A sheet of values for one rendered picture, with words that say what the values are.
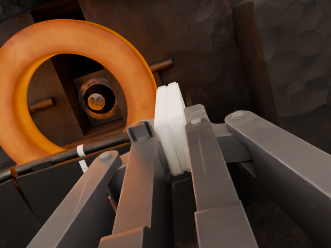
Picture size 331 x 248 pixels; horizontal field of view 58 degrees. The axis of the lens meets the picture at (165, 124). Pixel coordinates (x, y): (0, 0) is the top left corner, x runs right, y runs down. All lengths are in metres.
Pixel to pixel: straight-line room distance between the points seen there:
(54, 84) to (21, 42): 0.10
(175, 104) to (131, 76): 0.15
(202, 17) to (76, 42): 0.15
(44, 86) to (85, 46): 0.12
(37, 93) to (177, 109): 0.29
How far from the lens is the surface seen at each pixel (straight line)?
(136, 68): 0.31
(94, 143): 0.32
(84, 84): 0.43
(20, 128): 0.36
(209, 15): 0.38
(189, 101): 0.32
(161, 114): 0.15
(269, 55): 0.29
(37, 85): 0.42
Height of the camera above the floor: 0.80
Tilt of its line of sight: 16 degrees down
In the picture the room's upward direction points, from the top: 19 degrees counter-clockwise
